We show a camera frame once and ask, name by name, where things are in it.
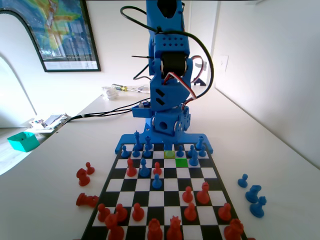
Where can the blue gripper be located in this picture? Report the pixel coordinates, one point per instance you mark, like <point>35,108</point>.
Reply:
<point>163,125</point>

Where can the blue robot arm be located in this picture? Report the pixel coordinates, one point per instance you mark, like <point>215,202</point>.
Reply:
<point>172,42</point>

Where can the blue chess pawn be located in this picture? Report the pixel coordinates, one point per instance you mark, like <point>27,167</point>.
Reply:
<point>156,182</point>
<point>202,152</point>
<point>242,180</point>
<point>124,152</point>
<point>190,148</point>
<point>146,153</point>
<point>180,152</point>

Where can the blue chess king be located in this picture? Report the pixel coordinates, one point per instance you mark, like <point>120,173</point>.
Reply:
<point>137,140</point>

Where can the red chess pawn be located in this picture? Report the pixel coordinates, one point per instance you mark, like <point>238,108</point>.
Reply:
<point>225,212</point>
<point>121,213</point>
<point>187,195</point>
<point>89,169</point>
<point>157,169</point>
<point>138,212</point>
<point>190,213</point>
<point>103,213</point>

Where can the red chess knight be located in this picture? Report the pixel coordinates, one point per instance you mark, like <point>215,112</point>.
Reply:
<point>83,178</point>
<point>86,200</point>

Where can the red chess queen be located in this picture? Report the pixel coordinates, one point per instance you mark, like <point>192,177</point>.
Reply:
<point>175,230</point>

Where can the captured blue chess pieces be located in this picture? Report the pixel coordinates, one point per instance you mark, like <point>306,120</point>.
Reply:
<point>258,208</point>

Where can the blue controller board holder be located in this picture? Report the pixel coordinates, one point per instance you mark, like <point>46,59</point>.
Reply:
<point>140,112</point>

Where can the small dark blue object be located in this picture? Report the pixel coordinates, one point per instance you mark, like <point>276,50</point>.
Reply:
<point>200,82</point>

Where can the black and white chessboard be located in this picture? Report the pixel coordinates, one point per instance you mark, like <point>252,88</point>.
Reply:
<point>172,186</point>

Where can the white crumpled plastic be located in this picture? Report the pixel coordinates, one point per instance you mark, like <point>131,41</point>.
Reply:
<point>111,93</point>

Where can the black zip tie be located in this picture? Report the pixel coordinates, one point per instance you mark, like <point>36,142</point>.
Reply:
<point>140,57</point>

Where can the pile of papers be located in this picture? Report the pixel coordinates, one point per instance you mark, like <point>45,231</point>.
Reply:
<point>50,122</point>

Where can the black framed map poster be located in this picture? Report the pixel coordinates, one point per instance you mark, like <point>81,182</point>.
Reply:
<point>62,30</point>

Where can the teal plastic box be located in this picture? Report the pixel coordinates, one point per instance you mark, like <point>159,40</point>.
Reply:
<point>23,145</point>

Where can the blue arm base plate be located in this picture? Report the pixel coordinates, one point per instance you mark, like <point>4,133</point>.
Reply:
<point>130,140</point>

